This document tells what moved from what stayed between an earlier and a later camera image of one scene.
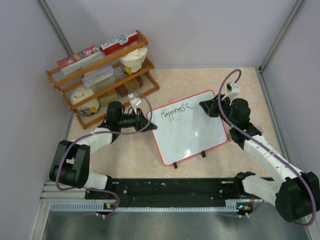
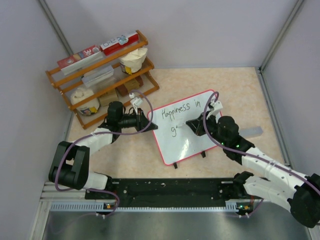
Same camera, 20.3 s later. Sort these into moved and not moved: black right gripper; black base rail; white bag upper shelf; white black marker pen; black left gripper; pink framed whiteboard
Moved: black right gripper; white black marker pen
Not moved: pink framed whiteboard; black left gripper; black base rail; white bag upper shelf
